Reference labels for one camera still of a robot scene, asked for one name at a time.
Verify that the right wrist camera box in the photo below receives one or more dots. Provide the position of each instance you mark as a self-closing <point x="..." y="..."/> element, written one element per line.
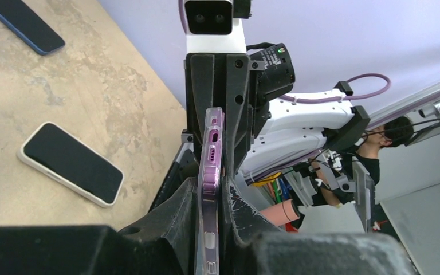
<point x="214" y="26"/>

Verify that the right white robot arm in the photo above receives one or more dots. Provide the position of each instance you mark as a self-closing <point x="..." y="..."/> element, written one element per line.
<point x="298" y="124"/>

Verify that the beige cased smartphone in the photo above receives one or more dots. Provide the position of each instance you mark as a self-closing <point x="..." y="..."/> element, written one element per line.
<point x="57" y="154"/>

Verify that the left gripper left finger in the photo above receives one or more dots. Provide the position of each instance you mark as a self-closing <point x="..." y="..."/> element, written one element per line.
<point x="162" y="242"/>

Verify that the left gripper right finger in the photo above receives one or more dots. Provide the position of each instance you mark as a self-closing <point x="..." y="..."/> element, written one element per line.
<point x="252" y="245"/>

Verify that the purple edged smartphone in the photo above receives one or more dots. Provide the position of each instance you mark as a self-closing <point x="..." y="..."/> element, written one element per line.
<point x="209" y="181"/>

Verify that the black smartphone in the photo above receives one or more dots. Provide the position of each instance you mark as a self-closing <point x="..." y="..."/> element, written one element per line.
<point x="18" y="17"/>

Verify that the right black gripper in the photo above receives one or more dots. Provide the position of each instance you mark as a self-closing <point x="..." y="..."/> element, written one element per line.
<point x="276" y="79"/>

